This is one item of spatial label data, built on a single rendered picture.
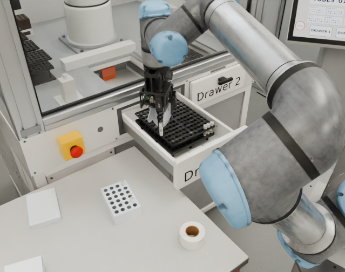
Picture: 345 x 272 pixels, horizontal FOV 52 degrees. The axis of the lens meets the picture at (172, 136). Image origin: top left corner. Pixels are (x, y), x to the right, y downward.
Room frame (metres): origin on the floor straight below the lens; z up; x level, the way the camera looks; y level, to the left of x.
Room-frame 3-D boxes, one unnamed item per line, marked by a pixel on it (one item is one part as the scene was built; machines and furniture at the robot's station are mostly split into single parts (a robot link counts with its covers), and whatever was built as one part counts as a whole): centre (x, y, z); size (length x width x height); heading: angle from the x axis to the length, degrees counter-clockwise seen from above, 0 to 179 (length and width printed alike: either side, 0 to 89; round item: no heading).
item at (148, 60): (0.85, 0.04, 1.20); 0.08 x 0.08 x 0.05
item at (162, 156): (1.00, 0.00, 0.86); 0.40 x 0.26 x 0.06; 36
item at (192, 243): (0.60, -0.05, 0.78); 0.07 x 0.07 x 0.04
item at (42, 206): (0.71, 0.39, 0.77); 0.13 x 0.09 x 0.02; 23
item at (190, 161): (0.83, -0.12, 0.87); 0.29 x 0.02 x 0.11; 126
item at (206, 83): (1.27, -0.19, 0.87); 0.29 x 0.02 x 0.11; 126
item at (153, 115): (0.85, 0.06, 1.01); 0.06 x 0.03 x 0.09; 165
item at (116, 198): (0.73, 0.16, 0.78); 0.12 x 0.08 x 0.04; 27
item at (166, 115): (0.84, 0.02, 1.01); 0.06 x 0.03 x 0.09; 165
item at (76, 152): (0.85, 0.30, 0.88); 0.04 x 0.03 x 0.04; 126
